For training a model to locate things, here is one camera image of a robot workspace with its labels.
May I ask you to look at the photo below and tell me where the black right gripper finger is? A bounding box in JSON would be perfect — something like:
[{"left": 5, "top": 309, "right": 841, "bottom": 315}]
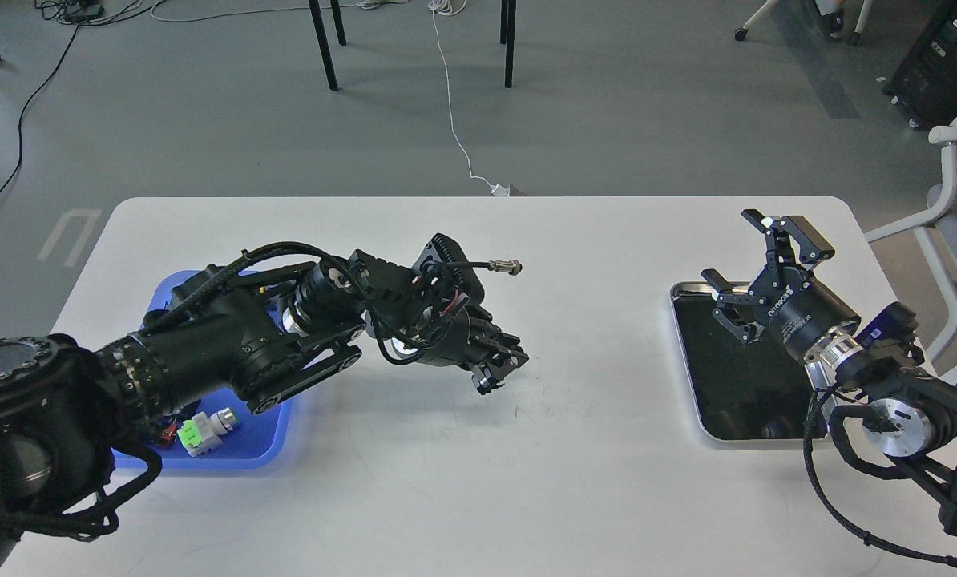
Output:
[
  {"left": 701, "top": 268, "right": 767, "bottom": 345},
  {"left": 741, "top": 209, "right": 835, "bottom": 285}
]

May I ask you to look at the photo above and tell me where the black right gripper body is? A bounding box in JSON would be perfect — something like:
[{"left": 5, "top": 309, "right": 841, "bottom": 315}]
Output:
[{"left": 756, "top": 268, "right": 861, "bottom": 364}]

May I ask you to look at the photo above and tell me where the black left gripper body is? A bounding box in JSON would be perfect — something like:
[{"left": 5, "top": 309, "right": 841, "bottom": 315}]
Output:
[{"left": 398, "top": 309, "right": 499, "bottom": 369}]

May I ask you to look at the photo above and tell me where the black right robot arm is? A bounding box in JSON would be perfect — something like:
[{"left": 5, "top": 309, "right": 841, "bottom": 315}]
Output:
[{"left": 702, "top": 208, "right": 957, "bottom": 567}]

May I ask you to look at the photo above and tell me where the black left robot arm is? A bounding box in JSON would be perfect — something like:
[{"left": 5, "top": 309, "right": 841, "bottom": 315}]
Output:
[{"left": 0, "top": 233, "right": 527, "bottom": 569}]

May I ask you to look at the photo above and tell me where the silver metal tray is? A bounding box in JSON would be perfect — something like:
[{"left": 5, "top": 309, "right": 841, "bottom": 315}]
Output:
[{"left": 669, "top": 281, "right": 824, "bottom": 450}]

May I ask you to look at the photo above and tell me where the blue plastic tray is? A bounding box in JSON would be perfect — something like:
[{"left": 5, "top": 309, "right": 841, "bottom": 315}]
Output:
[{"left": 100, "top": 267, "right": 294, "bottom": 470}]

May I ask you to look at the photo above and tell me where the black equipment case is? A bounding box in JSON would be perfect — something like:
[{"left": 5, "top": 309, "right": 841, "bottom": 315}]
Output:
[{"left": 882, "top": 1, "right": 957, "bottom": 129}]

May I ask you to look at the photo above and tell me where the green white connector part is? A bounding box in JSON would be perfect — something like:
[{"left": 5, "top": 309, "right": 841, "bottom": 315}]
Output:
[{"left": 177, "top": 408, "right": 240, "bottom": 457}]

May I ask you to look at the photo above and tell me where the red emergency stop button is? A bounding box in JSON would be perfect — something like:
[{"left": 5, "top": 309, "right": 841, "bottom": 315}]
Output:
[{"left": 151, "top": 420, "right": 179, "bottom": 449}]

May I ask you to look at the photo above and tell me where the black table leg left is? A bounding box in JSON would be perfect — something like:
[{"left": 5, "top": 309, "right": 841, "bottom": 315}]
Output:
[{"left": 309, "top": 0, "right": 347, "bottom": 91}]

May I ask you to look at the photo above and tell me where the black table leg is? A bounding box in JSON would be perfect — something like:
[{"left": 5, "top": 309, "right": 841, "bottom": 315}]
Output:
[
  {"left": 499, "top": 0, "right": 518, "bottom": 89},
  {"left": 309, "top": 0, "right": 347, "bottom": 91}
]

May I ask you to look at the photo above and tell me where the black table leg right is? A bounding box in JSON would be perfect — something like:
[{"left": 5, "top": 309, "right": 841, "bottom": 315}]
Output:
[{"left": 499, "top": 0, "right": 518, "bottom": 89}]

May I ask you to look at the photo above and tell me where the white floor cable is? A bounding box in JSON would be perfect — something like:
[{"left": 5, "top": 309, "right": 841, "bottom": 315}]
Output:
[{"left": 429, "top": 0, "right": 511, "bottom": 198}]

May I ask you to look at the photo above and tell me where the black floor cable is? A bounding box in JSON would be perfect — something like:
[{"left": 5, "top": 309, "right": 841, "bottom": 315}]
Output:
[{"left": 0, "top": 0, "right": 167, "bottom": 293}]

